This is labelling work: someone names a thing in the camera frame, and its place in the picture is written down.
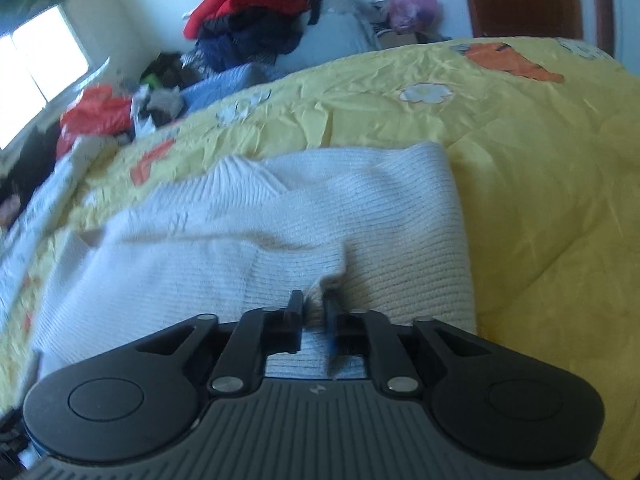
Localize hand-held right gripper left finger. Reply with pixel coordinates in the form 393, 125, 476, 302
134, 289, 305, 397

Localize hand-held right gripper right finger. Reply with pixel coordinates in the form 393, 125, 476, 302
321, 291, 502, 397

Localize white knit sweater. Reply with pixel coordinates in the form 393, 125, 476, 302
30, 141, 478, 382

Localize grey and white clothes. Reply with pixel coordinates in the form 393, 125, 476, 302
131, 84, 187, 137

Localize black clothes pile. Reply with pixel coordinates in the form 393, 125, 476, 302
140, 51, 203, 90

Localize dark blue clothes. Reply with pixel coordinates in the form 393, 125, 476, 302
195, 10, 307, 74

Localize dark clothes heap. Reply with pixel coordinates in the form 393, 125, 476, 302
0, 127, 63, 211

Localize light blue cloth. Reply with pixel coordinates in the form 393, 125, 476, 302
180, 64, 284, 114

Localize yellow printed quilt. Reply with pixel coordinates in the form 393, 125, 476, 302
0, 36, 640, 472

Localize white printed blanket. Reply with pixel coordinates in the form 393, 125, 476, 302
0, 135, 122, 332

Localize grey cloth bundle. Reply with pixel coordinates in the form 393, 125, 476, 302
277, 0, 384, 79

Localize orange-red plastic bag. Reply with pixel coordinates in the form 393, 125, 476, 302
56, 85, 136, 159

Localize red jacket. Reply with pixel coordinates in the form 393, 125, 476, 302
182, 0, 311, 40

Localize pink plastic bag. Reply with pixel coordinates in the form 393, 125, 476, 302
387, 0, 444, 36

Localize window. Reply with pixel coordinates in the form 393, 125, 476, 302
0, 5, 97, 151

